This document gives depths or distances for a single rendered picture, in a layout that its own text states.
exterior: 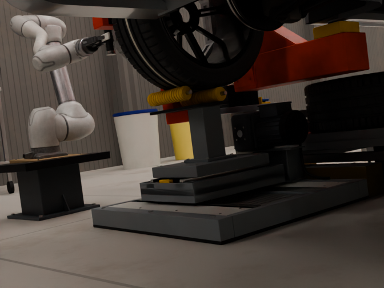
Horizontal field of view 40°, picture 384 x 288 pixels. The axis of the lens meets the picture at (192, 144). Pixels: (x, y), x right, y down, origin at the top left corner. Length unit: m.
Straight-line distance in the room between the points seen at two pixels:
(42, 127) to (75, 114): 0.23
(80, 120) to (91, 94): 3.82
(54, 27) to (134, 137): 2.85
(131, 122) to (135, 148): 0.29
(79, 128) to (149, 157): 2.94
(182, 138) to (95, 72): 1.44
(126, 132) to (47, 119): 3.04
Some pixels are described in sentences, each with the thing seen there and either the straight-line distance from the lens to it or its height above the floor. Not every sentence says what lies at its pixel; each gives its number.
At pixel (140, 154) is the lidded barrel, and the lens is 5.92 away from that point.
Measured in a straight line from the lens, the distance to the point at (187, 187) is 1.99.
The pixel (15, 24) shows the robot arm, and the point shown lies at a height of 1.07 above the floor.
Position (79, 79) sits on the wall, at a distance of 6.82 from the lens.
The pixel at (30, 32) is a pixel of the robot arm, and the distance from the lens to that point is 3.10.
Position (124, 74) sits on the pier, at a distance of 6.96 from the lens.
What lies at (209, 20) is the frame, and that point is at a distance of 2.56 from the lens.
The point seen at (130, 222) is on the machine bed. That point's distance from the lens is 2.08.
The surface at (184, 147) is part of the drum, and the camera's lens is 6.44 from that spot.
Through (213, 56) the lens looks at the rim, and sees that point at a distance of 2.43.
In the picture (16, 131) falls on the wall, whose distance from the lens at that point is 6.34.
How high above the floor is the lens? 0.37
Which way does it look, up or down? 2 degrees down
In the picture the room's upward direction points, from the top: 7 degrees counter-clockwise
